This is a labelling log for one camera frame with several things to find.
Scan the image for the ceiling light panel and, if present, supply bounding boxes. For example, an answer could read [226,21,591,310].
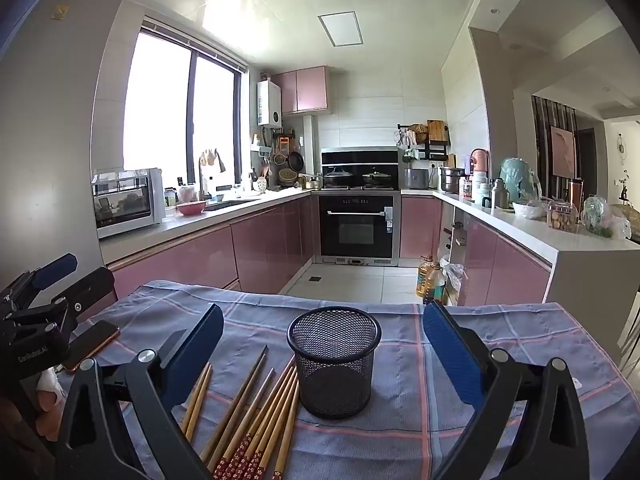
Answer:
[318,11,364,48]

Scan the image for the white wall water heater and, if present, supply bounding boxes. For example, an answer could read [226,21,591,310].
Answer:
[257,80,283,127]

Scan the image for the pink base cabinets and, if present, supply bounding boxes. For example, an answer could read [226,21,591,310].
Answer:
[400,195,553,306]
[100,195,321,311]

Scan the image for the black range hood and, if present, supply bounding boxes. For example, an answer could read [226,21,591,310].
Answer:
[320,147,399,181]

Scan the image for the clear snack container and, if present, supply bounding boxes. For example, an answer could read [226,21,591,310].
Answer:
[546,201,580,233]

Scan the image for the black built-in oven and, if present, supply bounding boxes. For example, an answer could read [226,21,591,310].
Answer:
[318,195,396,258]

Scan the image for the white bowl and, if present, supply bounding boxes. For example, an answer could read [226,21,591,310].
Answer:
[512,201,547,220]

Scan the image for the black mesh utensil holder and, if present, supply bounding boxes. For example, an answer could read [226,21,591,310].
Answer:
[286,308,382,420]

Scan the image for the white plastic bag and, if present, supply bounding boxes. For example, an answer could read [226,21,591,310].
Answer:
[442,260,463,291]

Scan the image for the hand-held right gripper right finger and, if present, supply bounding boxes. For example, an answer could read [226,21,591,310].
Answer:
[421,301,591,480]

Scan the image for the blue plaid tablecloth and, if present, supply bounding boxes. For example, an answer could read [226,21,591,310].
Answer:
[57,280,640,480]

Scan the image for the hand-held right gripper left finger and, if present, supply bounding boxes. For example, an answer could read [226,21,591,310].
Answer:
[55,302,225,480]

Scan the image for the mint green appliance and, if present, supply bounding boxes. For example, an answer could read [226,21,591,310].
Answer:
[500,157,541,206]

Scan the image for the white kitchen countertop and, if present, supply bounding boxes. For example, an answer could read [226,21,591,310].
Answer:
[97,186,640,281]

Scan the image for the black wall rack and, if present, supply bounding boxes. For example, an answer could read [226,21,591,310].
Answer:
[397,120,451,161]

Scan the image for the yellow cooking oil bottle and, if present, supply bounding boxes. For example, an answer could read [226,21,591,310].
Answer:
[416,255,441,298]

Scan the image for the bundle of wooden chopsticks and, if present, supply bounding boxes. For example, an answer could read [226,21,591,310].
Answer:
[180,345,301,480]

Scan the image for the orange-cased smartphone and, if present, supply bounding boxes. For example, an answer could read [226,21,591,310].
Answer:
[60,321,122,373]

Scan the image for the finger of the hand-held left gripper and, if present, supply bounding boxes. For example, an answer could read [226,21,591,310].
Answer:
[0,253,79,311]
[20,266,117,336]

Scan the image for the grey refrigerator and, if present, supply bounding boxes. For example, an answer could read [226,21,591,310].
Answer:
[0,0,136,311]

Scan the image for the person's left hand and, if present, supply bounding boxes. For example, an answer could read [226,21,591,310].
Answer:
[33,391,69,444]

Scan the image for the copper tumbler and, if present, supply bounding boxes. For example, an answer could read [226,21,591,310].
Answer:
[568,178,586,216]

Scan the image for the stainless steel pot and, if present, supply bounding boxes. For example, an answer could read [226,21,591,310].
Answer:
[439,166,466,193]

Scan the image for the white countertop oven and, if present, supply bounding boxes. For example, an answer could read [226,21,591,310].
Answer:
[91,167,166,240]

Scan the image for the pink wall cabinet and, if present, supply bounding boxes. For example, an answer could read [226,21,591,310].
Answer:
[270,65,329,116]

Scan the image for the silver toaster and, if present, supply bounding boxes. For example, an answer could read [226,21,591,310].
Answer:
[405,167,431,191]

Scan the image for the pink wall painting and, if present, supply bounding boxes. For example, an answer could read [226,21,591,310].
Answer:
[550,126,578,178]

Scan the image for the large kitchen window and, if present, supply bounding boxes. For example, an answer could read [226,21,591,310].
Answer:
[122,17,248,191]

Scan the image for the plastic bag of greens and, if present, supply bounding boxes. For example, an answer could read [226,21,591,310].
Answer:
[581,196,632,240]

